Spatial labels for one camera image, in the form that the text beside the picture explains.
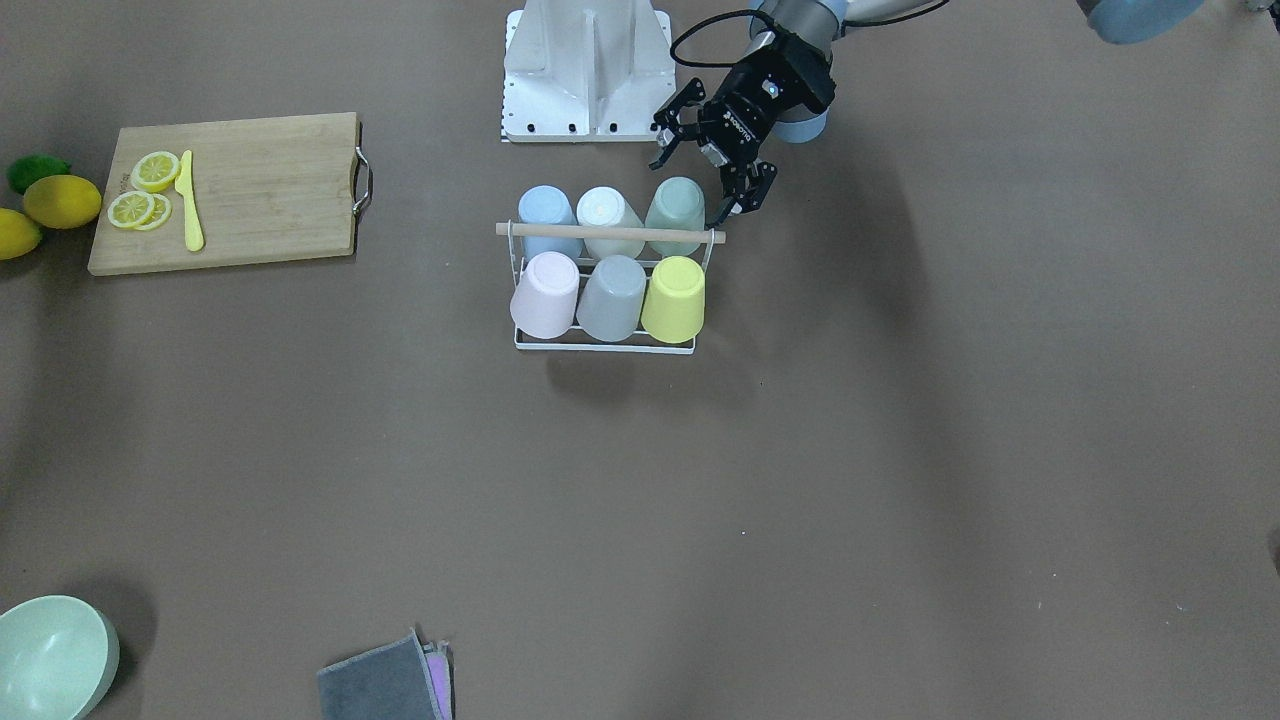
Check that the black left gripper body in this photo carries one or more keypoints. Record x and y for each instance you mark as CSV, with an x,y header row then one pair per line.
x,y
748,114

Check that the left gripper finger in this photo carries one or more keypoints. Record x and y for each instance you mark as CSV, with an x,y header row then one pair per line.
x,y
744,190
680,121

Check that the green plastic cup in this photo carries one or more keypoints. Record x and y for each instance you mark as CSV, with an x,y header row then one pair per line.
x,y
678,204

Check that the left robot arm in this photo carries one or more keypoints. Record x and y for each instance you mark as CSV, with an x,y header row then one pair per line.
x,y
821,23

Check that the white plastic cup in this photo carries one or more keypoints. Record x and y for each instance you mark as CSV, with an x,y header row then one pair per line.
x,y
606,207

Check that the yellow plastic cup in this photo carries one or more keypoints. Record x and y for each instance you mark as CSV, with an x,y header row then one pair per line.
x,y
674,306

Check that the blue plastic cup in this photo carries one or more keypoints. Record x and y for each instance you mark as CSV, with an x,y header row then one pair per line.
x,y
545,204

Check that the grey plastic cup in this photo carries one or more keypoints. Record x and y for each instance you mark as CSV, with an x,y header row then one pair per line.
x,y
610,305

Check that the bamboo cutting board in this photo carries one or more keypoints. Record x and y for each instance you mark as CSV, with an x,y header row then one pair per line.
x,y
267,190

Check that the yellow plastic knife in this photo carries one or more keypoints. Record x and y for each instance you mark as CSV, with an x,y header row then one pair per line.
x,y
194,237

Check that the lemon slice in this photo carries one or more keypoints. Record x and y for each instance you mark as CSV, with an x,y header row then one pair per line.
x,y
131,209
155,172
162,209

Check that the lemon slice lower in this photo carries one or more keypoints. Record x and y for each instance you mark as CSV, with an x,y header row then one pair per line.
x,y
155,172

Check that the grey folded cloth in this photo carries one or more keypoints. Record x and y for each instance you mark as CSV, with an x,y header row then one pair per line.
x,y
407,679

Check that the whole yellow lemon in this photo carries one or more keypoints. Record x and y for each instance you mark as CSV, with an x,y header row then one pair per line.
x,y
19,234
62,202

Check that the green lime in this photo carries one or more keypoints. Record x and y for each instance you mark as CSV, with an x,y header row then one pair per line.
x,y
23,172

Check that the green bowl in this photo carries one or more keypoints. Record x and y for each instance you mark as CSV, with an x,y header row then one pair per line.
x,y
59,656

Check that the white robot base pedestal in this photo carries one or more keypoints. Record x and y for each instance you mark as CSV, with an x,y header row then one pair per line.
x,y
585,72

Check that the white wire cup rack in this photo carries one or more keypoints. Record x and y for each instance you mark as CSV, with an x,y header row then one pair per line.
x,y
577,340

